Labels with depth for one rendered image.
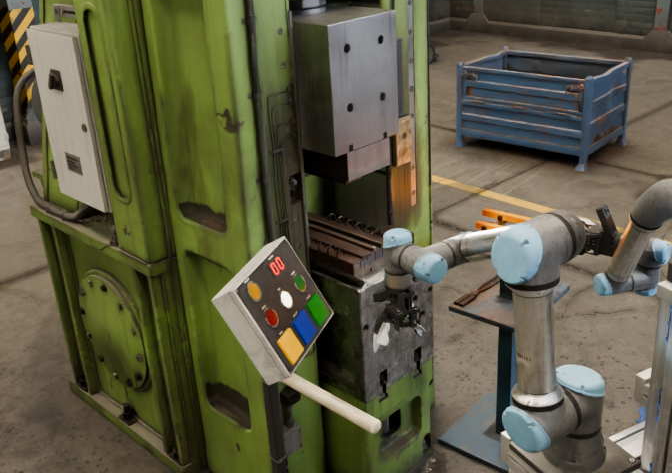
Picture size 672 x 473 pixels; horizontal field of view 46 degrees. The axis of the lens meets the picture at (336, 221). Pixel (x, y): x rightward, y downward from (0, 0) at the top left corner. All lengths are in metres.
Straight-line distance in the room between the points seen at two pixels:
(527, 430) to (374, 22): 1.28
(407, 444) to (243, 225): 1.17
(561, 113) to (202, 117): 4.11
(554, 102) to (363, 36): 3.98
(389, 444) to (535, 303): 1.51
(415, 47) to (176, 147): 0.91
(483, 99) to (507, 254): 4.94
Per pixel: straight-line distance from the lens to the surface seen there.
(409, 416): 3.15
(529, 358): 1.78
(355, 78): 2.42
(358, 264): 2.61
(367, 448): 2.95
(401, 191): 2.92
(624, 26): 10.63
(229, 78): 2.29
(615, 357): 3.99
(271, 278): 2.17
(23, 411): 3.96
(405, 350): 2.87
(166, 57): 2.60
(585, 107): 6.16
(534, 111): 6.36
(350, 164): 2.46
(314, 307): 2.27
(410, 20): 2.81
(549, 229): 1.69
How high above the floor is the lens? 2.14
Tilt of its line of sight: 23 degrees down
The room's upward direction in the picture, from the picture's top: 4 degrees counter-clockwise
